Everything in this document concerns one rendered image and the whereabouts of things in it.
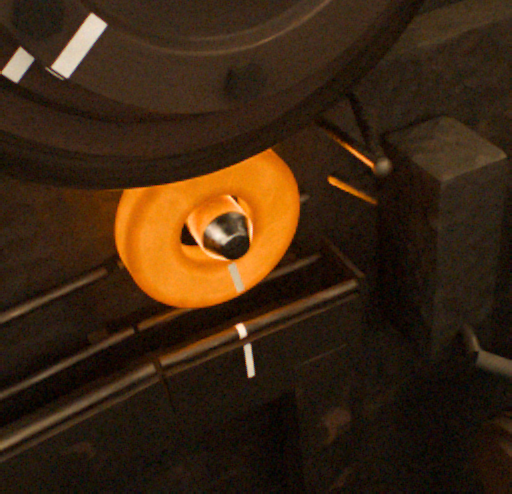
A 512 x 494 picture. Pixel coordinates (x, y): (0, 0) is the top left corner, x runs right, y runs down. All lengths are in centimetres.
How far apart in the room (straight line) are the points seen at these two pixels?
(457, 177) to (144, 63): 37
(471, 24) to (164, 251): 37
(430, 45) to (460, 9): 7
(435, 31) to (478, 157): 13
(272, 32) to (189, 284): 27
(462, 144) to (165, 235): 29
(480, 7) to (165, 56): 47
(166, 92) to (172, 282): 25
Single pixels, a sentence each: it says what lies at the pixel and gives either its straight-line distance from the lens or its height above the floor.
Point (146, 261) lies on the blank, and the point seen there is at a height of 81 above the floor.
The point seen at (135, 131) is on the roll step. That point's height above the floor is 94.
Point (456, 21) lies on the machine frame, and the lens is 83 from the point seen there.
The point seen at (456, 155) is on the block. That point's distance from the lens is 75.
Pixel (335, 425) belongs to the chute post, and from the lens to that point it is 85.
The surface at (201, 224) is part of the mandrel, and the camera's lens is 63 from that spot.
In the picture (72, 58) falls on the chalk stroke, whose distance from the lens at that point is 43.
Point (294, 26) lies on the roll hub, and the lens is 48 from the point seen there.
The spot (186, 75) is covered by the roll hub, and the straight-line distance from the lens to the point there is 46.
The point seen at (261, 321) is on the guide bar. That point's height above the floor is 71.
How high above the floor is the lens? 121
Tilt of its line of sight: 38 degrees down
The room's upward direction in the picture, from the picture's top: 7 degrees counter-clockwise
